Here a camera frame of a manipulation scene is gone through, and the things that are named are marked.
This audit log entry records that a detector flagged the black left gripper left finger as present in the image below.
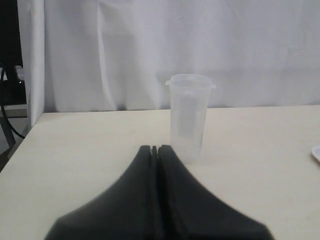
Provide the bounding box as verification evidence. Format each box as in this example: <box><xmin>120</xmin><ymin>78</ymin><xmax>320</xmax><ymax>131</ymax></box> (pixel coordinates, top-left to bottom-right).
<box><xmin>45</xmin><ymin>145</ymin><xmax>160</xmax><ymax>240</ymax></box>

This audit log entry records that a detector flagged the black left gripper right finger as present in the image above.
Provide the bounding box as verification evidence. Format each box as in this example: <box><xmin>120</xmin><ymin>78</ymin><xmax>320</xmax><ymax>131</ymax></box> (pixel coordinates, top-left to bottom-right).
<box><xmin>157</xmin><ymin>145</ymin><xmax>274</xmax><ymax>240</ymax></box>

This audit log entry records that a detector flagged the clear plastic measuring cup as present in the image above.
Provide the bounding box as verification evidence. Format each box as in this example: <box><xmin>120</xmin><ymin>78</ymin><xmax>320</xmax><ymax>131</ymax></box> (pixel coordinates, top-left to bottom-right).
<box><xmin>165</xmin><ymin>74</ymin><xmax>216</xmax><ymax>164</ymax></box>

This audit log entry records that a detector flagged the white plastic tray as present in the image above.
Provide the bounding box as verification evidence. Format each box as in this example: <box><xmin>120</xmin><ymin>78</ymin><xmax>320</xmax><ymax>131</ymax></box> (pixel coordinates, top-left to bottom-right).
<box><xmin>311</xmin><ymin>146</ymin><xmax>320</xmax><ymax>164</ymax></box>

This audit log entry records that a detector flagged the white backdrop curtain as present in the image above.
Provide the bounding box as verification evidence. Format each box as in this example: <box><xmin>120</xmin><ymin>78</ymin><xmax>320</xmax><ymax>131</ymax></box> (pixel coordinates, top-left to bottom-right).
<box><xmin>17</xmin><ymin>0</ymin><xmax>320</xmax><ymax>125</ymax></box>

